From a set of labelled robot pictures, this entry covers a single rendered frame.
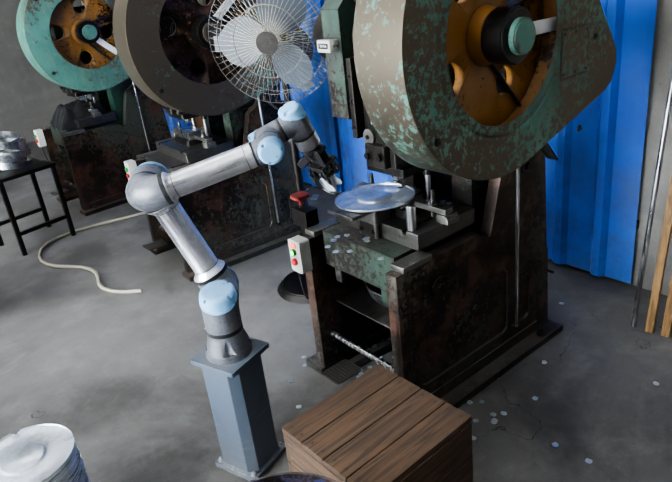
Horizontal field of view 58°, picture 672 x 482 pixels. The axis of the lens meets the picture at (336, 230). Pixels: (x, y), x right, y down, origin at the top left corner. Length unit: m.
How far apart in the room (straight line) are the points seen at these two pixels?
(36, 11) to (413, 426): 3.78
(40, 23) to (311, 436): 3.61
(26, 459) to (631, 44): 2.69
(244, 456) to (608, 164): 2.02
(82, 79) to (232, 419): 3.25
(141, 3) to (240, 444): 2.00
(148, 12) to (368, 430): 2.15
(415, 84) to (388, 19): 0.17
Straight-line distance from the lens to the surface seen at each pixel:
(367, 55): 1.63
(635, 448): 2.35
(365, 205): 2.13
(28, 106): 8.40
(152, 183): 1.80
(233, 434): 2.16
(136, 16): 3.10
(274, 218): 3.82
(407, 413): 1.86
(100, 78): 4.87
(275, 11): 2.78
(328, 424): 1.86
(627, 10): 2.92
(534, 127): 2.02
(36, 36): 4.73
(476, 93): 1.88
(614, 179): 3.09
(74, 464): 2.09
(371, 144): 2.16
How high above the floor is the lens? 1.56
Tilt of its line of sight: 23 degrees down
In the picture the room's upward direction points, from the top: 7 degrees counter-clockwise
